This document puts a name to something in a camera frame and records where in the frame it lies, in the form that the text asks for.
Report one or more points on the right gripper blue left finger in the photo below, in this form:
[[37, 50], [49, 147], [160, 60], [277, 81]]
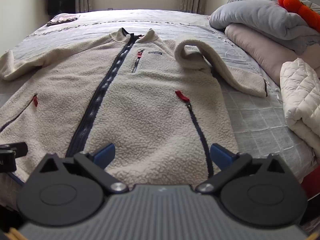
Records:
[[103, 156]]

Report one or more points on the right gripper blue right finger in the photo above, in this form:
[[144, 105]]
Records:
[[222, 157]]

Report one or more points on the cream fleece zip jacket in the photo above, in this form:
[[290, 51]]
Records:
[[156, 101]]

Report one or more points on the white quilted comforter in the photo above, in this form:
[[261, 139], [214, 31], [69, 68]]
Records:
[[299, 85]]

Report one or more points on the beige pillow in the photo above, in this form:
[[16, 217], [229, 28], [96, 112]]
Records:
[[267, 53]]

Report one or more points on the small folded patterned cloth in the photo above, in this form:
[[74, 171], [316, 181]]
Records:
[[63, 18]]

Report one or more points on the grey folded blanket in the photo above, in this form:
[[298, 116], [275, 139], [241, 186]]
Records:
[[269, 19]]

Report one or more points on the red plush toy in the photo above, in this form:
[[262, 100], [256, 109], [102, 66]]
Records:
[[311, 17]]

